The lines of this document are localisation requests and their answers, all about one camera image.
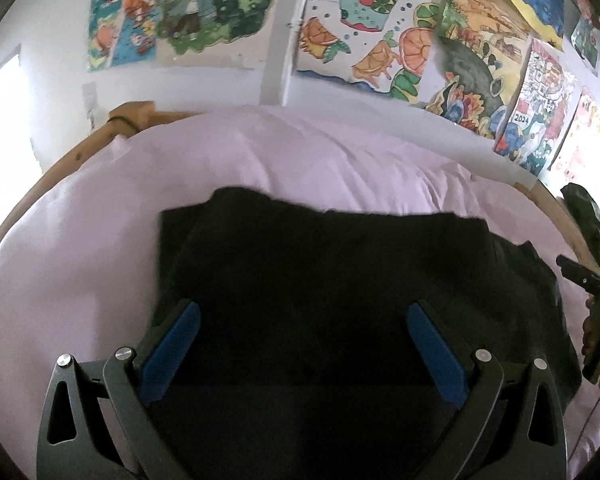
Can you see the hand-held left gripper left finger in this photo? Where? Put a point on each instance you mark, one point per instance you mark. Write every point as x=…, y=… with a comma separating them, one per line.
x=172, y=350

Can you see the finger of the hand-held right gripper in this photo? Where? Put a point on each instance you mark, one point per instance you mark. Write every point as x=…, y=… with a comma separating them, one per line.
x=580, y=272

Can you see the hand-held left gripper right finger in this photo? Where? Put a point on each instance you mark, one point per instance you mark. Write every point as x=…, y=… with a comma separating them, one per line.
x=435, y=350

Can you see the black jacket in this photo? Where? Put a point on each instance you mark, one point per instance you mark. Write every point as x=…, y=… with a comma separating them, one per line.
x=330, y=270

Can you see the person's right hand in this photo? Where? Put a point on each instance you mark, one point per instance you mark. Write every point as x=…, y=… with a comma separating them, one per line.
x=591, y=332

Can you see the dark green patterned cloth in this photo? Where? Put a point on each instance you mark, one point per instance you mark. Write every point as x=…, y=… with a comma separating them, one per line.
x=587, y=220

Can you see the pink bed sheet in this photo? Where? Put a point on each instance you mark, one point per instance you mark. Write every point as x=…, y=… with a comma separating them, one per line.
x=290, y=155

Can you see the pink pale wall poster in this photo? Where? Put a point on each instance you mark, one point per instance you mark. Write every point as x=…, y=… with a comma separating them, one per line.
x=577, y=140

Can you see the colourful building wall poster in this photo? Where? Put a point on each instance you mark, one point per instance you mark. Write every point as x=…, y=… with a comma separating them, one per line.
x=537, y=110

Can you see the wooden bed frame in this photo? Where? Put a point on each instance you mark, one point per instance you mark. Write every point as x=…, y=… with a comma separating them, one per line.
x=80, y=152

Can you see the dark fish wall poster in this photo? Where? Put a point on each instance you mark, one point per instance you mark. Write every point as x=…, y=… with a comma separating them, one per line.
x=475, y=70

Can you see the small green figure wall poster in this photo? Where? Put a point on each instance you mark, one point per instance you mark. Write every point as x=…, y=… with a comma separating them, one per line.
x=587, y=30

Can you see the blue and yellow wall poster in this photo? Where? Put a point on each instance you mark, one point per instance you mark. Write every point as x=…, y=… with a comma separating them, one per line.
x=540, y=0

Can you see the orange fruit wall poster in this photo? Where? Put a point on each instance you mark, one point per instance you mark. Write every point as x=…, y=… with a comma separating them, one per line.
x=365, y=25

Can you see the cartoon character wall poster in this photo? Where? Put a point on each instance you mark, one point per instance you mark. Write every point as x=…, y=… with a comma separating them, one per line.
x=190, y=5

